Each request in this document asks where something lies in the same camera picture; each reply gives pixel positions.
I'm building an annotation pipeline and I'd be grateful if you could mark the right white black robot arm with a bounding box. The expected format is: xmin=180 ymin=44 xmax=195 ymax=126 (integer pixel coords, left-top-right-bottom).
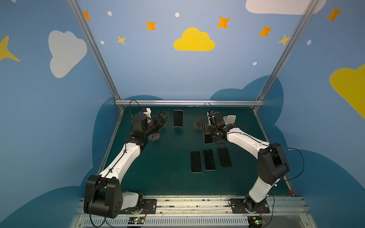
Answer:
xmin=202 ymin=110 xmax=290 ymax=206

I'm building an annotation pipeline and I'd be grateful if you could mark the green circuit board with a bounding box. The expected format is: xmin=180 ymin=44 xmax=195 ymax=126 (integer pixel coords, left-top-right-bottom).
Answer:
xmin=127 ymin=217 xmax=145 ymax=225
xmin=248 ymin=217 xmax=266 ymax=228

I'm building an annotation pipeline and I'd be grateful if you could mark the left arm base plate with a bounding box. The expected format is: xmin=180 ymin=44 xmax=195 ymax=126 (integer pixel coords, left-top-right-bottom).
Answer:
xmin=119 ymin=199 xmax=157 ymax=215

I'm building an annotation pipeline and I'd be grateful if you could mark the left green circuit board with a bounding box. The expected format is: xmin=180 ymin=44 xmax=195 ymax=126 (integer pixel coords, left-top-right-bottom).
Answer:
xmin=127 ymin=217 xmax=145 ymax=225

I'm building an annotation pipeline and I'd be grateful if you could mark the white stand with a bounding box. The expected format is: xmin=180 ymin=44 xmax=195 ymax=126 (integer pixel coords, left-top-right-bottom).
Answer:
xmin=223 ymin=115 xmax=236 ymax=124

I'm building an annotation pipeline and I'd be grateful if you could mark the round stand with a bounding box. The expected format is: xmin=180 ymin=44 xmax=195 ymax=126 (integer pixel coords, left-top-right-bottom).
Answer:
xmin=194 ymin=116 xmax=205 ymax=130
xmin=148 ymin=133 xmax=160 ymax=141

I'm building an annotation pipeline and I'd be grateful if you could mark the left aluminium frame post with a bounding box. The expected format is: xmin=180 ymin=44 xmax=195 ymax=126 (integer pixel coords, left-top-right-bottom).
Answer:
xmin=67 ymin=0 xmax=120 ymax=100

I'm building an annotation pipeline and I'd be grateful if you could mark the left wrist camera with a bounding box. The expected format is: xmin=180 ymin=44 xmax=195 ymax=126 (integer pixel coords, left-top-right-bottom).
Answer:
xmin=141 ymin=108 xmax=152 ymax=118

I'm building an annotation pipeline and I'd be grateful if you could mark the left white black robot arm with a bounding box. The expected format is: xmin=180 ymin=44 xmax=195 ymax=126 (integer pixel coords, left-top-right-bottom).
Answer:
xmin=84 ymin=108 xmax=169 ymax=219

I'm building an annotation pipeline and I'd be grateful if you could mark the phone silver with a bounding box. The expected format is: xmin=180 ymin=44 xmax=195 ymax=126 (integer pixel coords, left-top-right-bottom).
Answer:
xmin=203 ymin=134 xmax=214 ymax=144

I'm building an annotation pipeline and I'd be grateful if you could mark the back left phone purple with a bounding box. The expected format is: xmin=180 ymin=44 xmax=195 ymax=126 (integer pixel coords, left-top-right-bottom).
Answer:
xmin=173 ymin=110 xmax=183 ymax=127

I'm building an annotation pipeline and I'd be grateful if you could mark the aluminium frame post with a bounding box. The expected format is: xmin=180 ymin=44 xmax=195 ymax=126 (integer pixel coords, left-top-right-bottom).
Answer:
xmin=257 ymin=0 xmax=319 ymax=102
xmin=67 ymin=0 xmax=120 ymax=100

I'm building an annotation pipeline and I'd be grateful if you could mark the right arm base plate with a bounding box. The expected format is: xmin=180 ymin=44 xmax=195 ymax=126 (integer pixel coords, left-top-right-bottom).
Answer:
xmin=228 ymin=198 xmax=270 ymax=214

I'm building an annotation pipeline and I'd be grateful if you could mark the right aluminium frame post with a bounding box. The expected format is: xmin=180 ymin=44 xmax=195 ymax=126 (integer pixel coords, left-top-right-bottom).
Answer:
xmin=257 ymin=0 xmax=319 ymax=102

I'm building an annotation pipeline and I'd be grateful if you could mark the right green circuit board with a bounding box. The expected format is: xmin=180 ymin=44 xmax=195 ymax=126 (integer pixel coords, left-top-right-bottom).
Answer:
xmin=248 ymin=217 xmax=266 ymax=228

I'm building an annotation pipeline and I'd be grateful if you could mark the phone white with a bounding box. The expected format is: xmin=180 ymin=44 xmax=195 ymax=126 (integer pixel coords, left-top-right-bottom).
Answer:
xmin=214 ymin=137 xmax=226 ymax=144

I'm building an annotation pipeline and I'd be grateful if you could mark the aluminium mounting rail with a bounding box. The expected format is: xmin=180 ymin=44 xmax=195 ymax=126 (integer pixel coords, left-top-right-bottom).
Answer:
xmin=71 ymin=196 xmax=316 ymax=228

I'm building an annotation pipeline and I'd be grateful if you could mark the phone dark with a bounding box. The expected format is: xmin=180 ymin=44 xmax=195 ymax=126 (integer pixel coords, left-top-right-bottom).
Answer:
xmin=217 ymin=147 xmax=232 ymax=168
xmin=190 ymin=151 xmax=202 ymax=173
xmin=203 ymin=149 xmax=216 ymax=171

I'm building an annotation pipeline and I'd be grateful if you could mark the back horizontal aluminium bar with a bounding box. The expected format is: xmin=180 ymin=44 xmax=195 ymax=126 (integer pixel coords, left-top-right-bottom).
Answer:
xmin=115 ymin=100 xmax=264 ymax=106

